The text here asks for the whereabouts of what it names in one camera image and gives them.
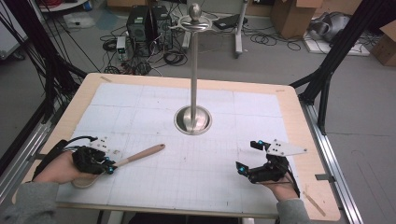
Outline small white power unit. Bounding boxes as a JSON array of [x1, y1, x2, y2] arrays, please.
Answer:
[[116, 35, 129, 62]]

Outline white grid mat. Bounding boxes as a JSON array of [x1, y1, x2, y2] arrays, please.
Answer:
[[55, 82, 290, 216]]

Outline grey bag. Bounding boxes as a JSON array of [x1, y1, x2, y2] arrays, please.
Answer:
[[307, 11, 352, 43]]

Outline white metal stand leg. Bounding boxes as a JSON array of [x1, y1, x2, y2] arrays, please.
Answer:
[[233, 0, 250, 59]]

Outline white cabinet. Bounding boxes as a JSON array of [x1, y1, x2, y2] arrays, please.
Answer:
[[0, 0, 30, 61]]

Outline brown cardboard box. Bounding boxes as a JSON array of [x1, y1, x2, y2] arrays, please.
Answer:
[[369, 20, 396, 68], [270, 0, 324, 40]]

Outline black frame strut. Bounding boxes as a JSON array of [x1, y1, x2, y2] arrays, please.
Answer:
[[0, 0, 89, 125], [289, 0, 389, 136]]

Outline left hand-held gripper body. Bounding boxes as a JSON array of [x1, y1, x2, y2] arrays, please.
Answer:
[[72, 136, 122, 175]]

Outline clear plastic bag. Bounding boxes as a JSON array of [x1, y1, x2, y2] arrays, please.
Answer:
[[64, 11, 96, 30]]

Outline person's right hand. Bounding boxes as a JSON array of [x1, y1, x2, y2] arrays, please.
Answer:
[[261, 175, 300, 203]]

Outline steel utensil stand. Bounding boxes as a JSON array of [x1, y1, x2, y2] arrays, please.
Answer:
[[167, 3, 220, 136]]

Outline tangle of black floor cables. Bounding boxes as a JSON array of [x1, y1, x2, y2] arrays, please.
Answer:
[[99, 24, 190, 77]]

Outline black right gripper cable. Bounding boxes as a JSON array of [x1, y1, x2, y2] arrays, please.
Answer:
[[281, 174, 302, 199]]

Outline aluminium rail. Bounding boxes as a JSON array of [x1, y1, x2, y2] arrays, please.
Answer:
[[299, 101, 364, 224], [0, 120, 53, 204]]

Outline thin wooden stick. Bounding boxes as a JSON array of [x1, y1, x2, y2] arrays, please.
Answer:
[[302, 189, 327, 217]]

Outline black flat device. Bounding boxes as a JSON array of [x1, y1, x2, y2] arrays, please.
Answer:
[[213, 13, 249, 31]]

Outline black computer tower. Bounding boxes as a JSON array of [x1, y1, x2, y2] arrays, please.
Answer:
[[126, 5, 153, 58], [150, 5, 174, 50]]

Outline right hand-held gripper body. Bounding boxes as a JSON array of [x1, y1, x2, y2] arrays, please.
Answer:
[[247, 139, 307, 185]]

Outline person's left hand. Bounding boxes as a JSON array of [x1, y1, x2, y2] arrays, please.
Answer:
[[32, 151, 101, 185]]

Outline coiled black floor cables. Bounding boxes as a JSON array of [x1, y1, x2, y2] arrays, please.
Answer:
[[242, 23, 303, 52]]

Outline wooden spoon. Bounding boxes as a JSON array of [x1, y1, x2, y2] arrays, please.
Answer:
[[72, 143, 166, 189]]

